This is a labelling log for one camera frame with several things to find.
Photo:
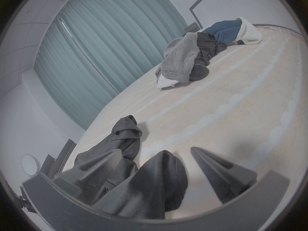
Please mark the blue-green curtain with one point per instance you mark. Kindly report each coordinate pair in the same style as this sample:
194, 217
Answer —
72, 80
120, 32

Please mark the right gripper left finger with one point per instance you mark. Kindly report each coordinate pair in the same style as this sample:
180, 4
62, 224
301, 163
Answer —
84, 184

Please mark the black T-shirt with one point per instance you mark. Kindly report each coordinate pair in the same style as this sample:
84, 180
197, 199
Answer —
149, 186

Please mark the pile of clothes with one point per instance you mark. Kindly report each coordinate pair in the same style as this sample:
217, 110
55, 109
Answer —
180, 56

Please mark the black chest of drawers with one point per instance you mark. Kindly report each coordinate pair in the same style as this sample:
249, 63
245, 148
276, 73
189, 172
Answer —
68, 150

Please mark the grey bedside table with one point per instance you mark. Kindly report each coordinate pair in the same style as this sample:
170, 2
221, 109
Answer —
191, 28

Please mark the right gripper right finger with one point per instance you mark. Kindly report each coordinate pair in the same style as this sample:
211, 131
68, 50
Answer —
223, 179

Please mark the round white mirror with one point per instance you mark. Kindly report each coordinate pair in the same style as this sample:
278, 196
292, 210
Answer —
28, 164

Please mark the bed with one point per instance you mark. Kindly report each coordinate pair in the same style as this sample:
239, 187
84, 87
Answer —
216, 105

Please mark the black dressing table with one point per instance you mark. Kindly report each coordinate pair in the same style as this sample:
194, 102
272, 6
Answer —
47, 165

